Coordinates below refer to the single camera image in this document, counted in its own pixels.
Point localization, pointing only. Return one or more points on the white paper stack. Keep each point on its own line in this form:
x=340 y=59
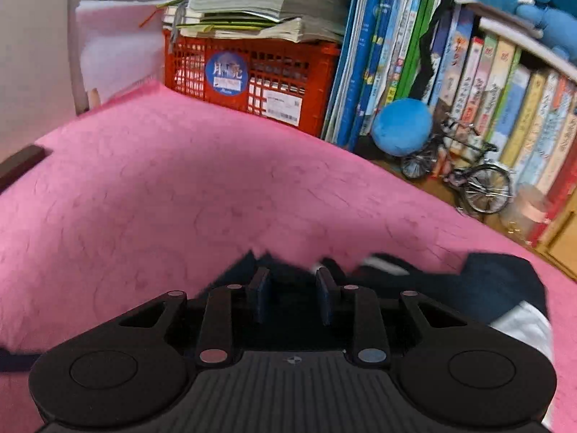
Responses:
x=117 y=54

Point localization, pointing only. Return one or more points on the row of assorted paperback books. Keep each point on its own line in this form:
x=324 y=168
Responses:
x=518 y=112

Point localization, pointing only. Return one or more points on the wooden drawer organizer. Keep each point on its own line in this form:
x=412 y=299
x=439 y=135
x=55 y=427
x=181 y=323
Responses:
x=563 y=243

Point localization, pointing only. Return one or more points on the red plastic crate with sticker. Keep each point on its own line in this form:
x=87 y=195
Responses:
x=293 y=49

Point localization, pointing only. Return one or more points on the clear jar with pink lid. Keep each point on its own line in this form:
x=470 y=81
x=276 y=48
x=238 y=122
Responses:
x=527 y=212

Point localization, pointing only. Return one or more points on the white shelf board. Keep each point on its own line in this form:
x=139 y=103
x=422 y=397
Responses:
x=509 y=36

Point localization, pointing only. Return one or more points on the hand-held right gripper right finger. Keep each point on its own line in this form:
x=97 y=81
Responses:
x=325 y=295

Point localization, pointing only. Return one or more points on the dark wooden bar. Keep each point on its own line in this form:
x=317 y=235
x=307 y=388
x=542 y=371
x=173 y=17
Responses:
x=20 y=164

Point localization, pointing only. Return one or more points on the pink rabbit print blanket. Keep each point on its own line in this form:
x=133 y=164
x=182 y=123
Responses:
x=180 y=189

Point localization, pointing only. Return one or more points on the white and navy jacket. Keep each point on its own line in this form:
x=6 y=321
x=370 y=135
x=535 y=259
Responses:
x=487 y=279

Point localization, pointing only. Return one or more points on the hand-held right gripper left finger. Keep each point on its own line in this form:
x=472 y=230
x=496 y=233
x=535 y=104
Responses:
x=258 y=293

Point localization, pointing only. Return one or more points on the model bicycle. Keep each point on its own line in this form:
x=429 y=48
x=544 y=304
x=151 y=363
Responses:
x=455 y=176

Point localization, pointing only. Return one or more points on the row of thin blue books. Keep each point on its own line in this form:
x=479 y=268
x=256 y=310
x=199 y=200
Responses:
x=360 y=54

